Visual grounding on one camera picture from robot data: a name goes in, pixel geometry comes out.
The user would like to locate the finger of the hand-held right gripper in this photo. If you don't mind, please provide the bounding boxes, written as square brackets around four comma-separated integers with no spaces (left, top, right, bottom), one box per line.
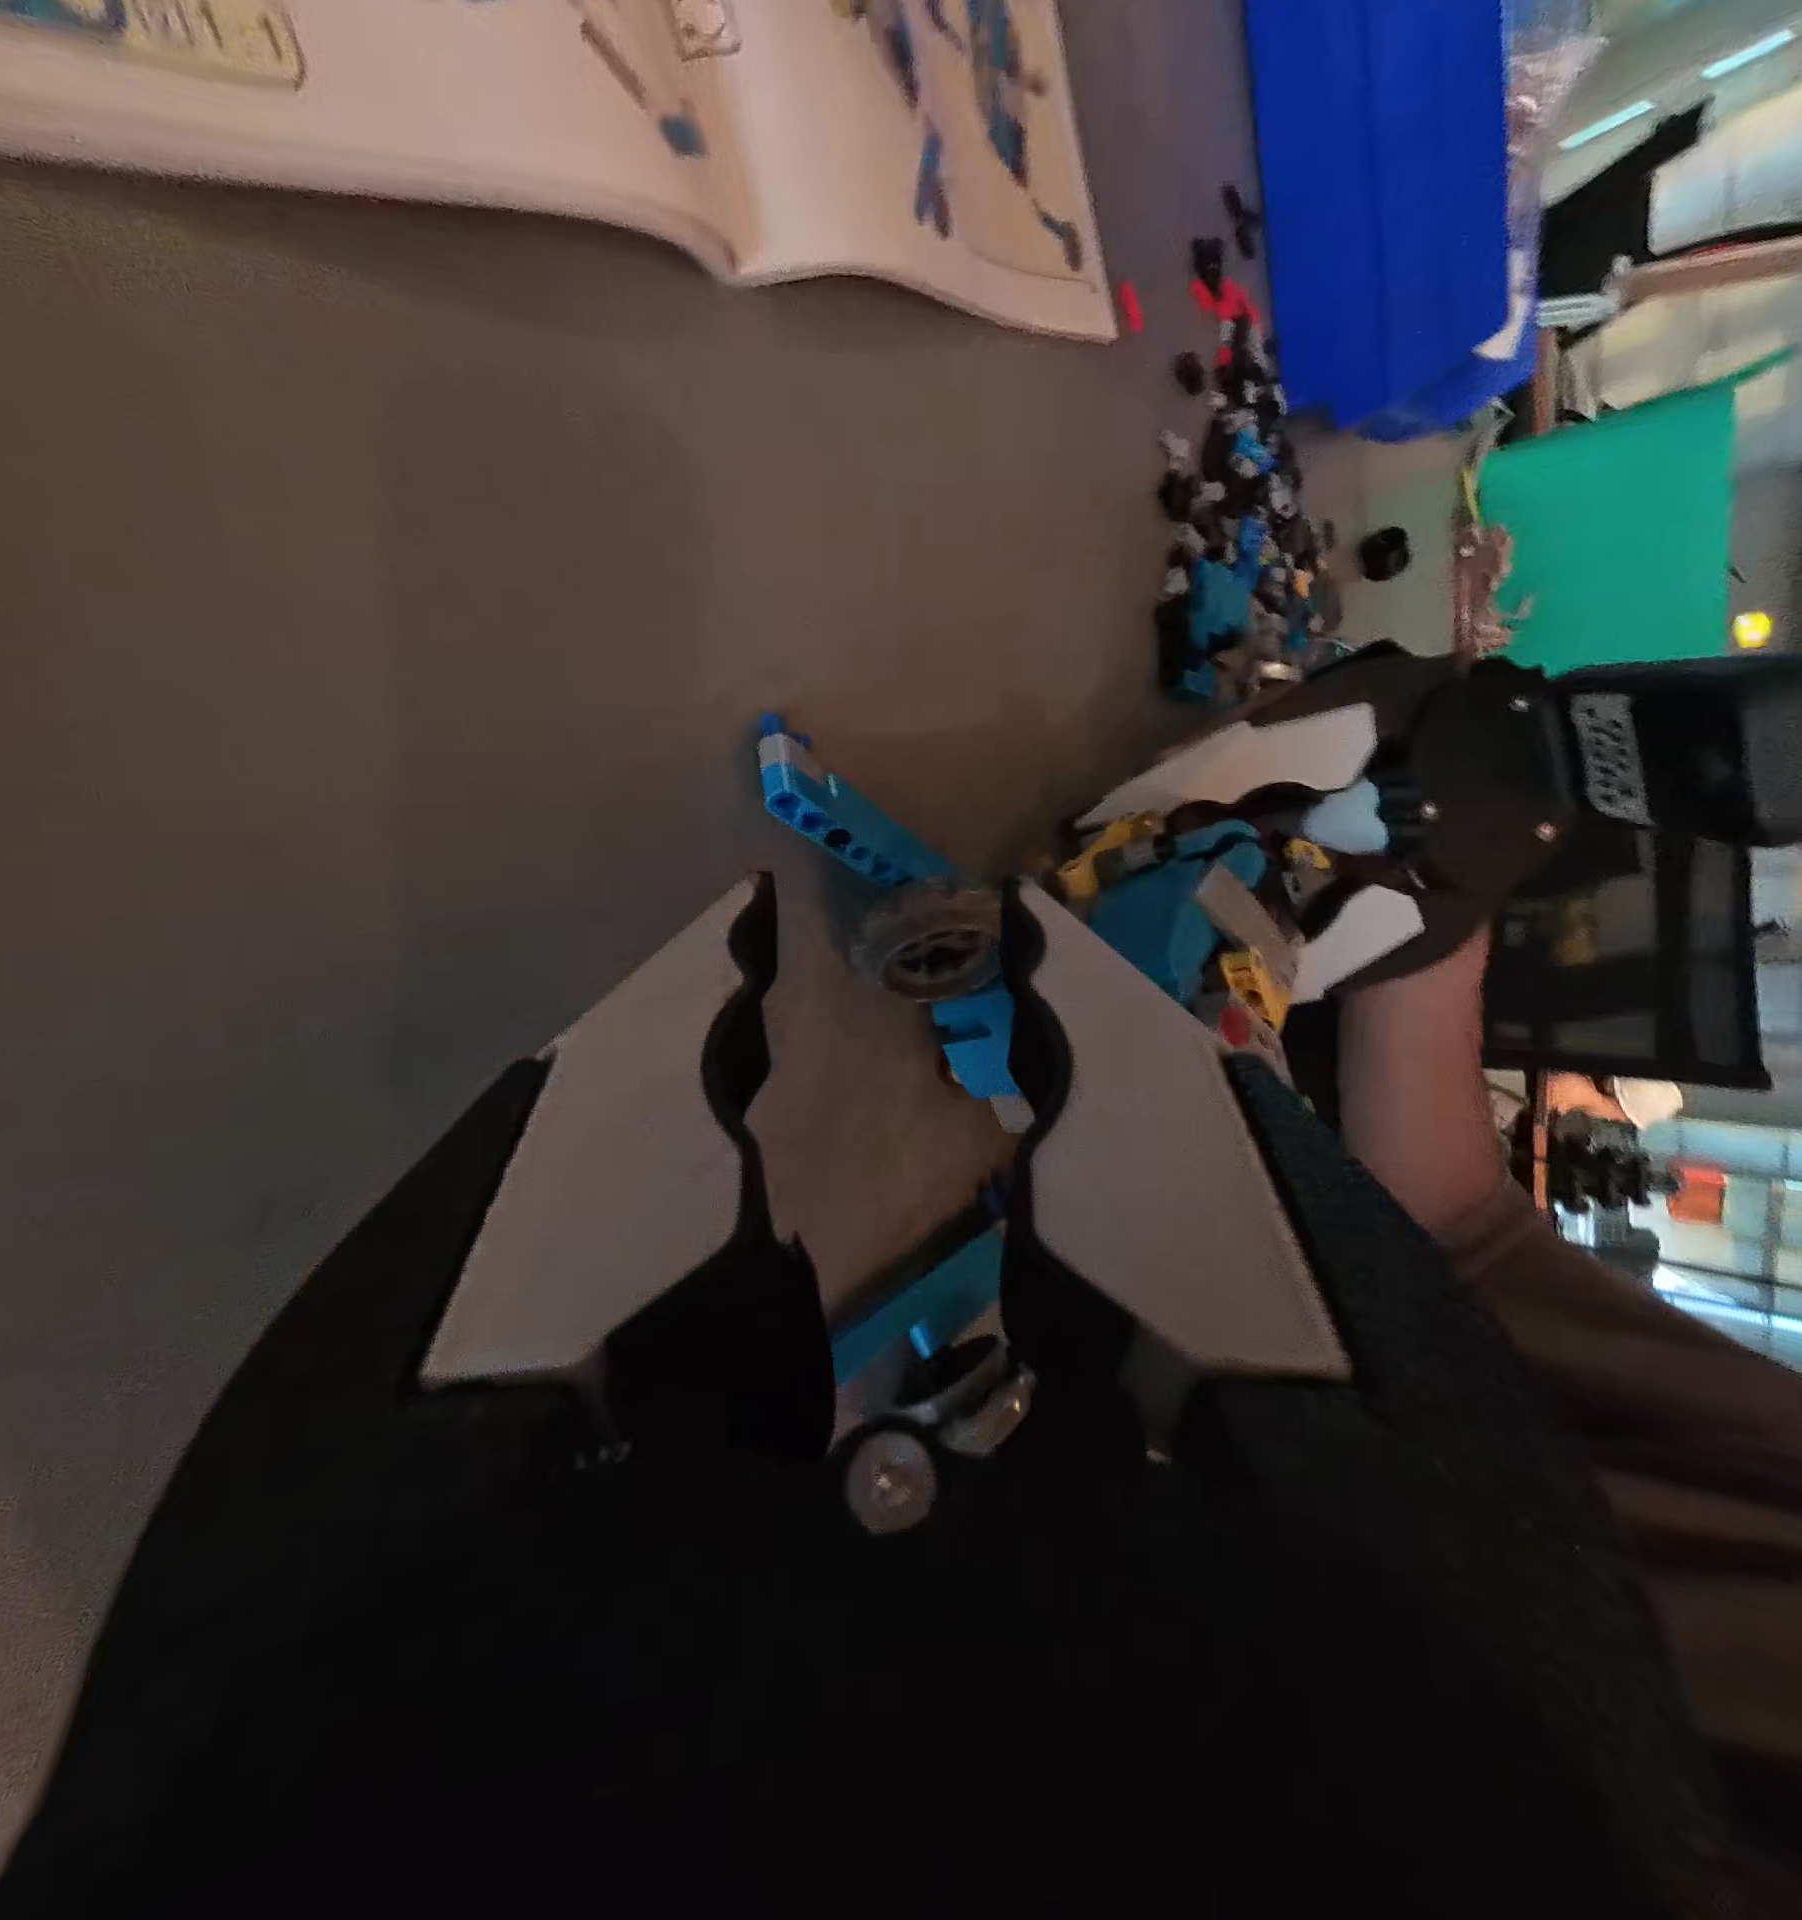
[1069,697,1385,841]
[1288,881,1435,1004]

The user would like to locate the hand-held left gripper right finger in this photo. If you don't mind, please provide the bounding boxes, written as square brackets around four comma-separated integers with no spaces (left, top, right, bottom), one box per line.
[998,876,1352,1448]

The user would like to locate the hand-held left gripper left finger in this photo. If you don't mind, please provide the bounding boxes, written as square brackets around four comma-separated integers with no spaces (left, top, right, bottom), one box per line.
[420,872,839,1451]

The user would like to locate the blue toy robot model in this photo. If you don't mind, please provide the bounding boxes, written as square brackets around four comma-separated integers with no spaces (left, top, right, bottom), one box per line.
[1047,807,1310,1059]

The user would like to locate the blue beam wheel assembly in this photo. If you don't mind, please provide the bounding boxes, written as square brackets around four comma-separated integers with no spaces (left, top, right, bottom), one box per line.
[830,1168,1038,1457]
[751,712,1031,1134]

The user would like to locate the person's right forearm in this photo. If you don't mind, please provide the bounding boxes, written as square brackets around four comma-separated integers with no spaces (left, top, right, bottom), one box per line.
[1329,922,1555,1247]

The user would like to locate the grey desk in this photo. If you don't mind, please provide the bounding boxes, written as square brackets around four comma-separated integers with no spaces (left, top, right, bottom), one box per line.
[0,0,1458,1920]

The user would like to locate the pile of loose bricks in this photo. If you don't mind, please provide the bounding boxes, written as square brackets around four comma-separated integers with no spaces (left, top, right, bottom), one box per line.
[1140,185,1345,710]

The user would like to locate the black mesh office chair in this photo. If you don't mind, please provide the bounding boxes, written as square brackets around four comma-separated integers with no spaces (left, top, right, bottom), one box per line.
[1486,830,1776,1092]

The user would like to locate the teal plastic bin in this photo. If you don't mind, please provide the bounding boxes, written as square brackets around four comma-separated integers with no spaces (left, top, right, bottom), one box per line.
[1471,374,1738,679]

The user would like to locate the blue plastic bin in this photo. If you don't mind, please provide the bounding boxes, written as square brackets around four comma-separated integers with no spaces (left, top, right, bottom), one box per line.
[1243,0,1544,443]

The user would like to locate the instruction booklet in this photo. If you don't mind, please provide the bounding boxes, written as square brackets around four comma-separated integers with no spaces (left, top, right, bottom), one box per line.
[0,0,1120,343]

